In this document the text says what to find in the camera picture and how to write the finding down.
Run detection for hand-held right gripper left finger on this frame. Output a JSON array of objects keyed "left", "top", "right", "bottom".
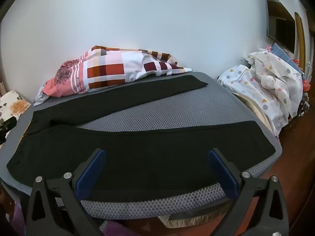
[{"left": 26, "top": 148, "right": 107, "bottom": 236}]

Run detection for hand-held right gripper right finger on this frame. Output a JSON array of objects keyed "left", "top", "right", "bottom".
[{"left": 207, "top": 148, "right": 289, "bottom": 236}]

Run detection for black pants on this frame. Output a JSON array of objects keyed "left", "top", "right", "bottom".
[{"left": 6, "top": 75, "right": 276, "bottom": 202}]

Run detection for floral printed cushion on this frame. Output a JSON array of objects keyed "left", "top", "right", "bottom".
[{"left": 0, "top": 90, "right": 32, "bottom": 122}]

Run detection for golden cloth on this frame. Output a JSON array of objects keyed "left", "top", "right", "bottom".
[{"left": 157, "top": 205, "right": 238, "bottom": 229}]

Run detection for grey mesh mattress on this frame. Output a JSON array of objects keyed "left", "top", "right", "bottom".
[{"left": 0, "top": 71, "right": 283, "bottom": 220}]

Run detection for person's purple clothing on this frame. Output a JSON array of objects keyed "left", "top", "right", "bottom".
[{"left": 0, "top": 199, "right": 27, "bottom": 236}]

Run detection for white floral clothes pile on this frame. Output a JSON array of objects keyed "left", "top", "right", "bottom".
[{"left": 217, "top": 50, "right": 303, "bottom": 137}]

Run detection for pink checkered blanket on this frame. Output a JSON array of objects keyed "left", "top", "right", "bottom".
[{"left": 34, "top": 45, "right": 193, "bottom": 107}]

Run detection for blue checked cloth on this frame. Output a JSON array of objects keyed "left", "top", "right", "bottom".
[{"left": 269, "top": 43, "right": 303, "bottom": 74}]

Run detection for wooden framed mirror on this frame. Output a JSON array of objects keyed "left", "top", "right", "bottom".
[{"left": 295, "top": 12, "right": 306, "bottom": 73}]

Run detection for wall television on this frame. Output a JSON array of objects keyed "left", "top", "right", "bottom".
[{"left": 263, "top": 0, "right": 296, "bottom": 54}]

